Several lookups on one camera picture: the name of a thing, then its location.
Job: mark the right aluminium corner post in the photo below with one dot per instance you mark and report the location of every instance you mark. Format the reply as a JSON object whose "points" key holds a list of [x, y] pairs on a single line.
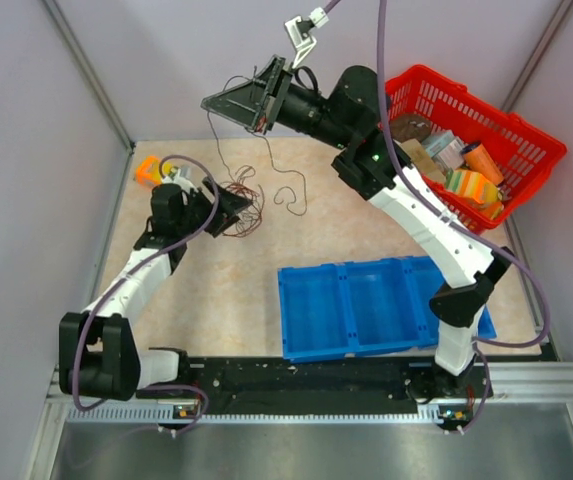
{"points": [[554, 26]]}

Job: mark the orange cylindrical can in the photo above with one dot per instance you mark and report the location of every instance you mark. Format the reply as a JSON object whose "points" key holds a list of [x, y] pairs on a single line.
{"points": [[478, 159]]}

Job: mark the small green box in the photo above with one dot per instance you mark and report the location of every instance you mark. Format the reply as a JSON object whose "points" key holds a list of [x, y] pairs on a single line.
{"points": [[171, 174]]}

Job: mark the blue three-compartment plastic tray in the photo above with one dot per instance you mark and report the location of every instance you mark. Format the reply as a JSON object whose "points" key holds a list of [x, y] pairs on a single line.
{"points": [[332, 311]]}

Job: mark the red plastic shopping basket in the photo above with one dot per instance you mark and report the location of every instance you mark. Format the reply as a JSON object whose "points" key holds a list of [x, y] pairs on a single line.
{"points": [[524, 154]]}

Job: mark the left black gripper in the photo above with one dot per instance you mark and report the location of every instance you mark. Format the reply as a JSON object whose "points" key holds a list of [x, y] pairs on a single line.
{"points": [[230, 204]]}

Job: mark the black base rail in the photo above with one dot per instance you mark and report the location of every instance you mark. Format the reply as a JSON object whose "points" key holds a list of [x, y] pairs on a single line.
{"points": [[352, 386]]}

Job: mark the striped colourful sponge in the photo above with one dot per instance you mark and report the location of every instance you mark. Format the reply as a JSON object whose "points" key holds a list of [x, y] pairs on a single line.
{"points": [[476, 191]]}

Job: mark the left aluminium corner post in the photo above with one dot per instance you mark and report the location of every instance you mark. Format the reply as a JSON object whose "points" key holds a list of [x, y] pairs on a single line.
{"points": [[87, 71]]}

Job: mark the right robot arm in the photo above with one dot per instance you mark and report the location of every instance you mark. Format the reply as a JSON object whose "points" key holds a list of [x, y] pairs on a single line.
{"points": [[470, 269]]}

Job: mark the pale blue packet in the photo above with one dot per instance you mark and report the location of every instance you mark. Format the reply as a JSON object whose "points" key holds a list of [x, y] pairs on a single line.
{"points": [[444, 148]]}

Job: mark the brown cardboard box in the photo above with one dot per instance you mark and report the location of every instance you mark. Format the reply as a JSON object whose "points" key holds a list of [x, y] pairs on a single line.
{"points": [[422, 161]]}

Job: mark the orange striped sponge block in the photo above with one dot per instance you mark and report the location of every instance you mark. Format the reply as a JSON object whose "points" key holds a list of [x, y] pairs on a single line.
{"points": [[147, 174]]}

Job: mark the aluminium corner post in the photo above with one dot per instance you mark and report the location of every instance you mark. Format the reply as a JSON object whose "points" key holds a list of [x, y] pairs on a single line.
{"points": [[87, 71], [554, 26]]}

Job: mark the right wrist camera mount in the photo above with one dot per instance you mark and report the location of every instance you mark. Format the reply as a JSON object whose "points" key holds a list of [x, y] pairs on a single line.
{"points": [[300, 33]]}

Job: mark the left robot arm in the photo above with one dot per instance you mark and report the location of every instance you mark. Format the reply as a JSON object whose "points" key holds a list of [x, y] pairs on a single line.
{"points": [[98, 355]]}

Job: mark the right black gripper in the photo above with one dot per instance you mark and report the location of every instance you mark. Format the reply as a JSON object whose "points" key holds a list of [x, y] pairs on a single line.
{"points": [[240, 106]]}

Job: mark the brown round lid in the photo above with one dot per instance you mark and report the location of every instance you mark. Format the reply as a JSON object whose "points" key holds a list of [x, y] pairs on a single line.
{"points": [[410, 126]]}

